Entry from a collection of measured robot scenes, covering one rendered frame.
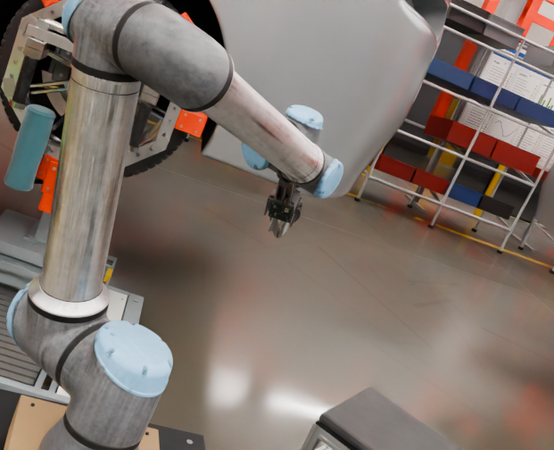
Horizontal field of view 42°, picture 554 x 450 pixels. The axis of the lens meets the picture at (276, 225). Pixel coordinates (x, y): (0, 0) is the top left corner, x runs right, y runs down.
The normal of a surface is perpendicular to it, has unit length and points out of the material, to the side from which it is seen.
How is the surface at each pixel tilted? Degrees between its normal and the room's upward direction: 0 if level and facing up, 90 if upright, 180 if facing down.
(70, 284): 99
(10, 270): 90
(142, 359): 6
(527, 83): 90
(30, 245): 0
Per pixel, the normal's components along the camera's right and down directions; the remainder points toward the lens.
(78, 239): 0.12, 0.49
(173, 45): 0.28, 0.04
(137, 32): -0.19, 0.00
